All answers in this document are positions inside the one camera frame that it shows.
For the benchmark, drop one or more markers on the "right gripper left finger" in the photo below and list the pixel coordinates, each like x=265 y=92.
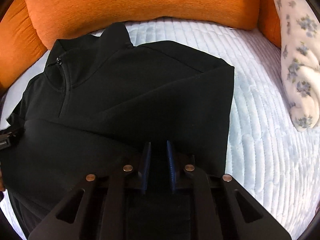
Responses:
x=143 y=169

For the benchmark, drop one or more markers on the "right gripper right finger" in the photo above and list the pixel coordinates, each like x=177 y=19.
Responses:
x=176 y=168

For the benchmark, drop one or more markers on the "black zip-neck sweater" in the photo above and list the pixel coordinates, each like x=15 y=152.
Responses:
x=101 y=103

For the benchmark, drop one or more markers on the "left hand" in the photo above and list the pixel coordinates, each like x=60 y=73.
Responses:
x=2 y=187

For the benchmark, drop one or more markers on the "orange pillow at left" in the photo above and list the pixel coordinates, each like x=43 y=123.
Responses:
x=20 y=44

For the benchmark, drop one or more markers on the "large orange pillow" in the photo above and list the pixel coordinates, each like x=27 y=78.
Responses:
x=55 y=19

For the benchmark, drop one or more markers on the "orange pillow at right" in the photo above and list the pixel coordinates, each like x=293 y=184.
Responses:
x=269 y=22

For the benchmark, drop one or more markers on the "white blue floral pillow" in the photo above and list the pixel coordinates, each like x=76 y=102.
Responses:
x=299 y=29

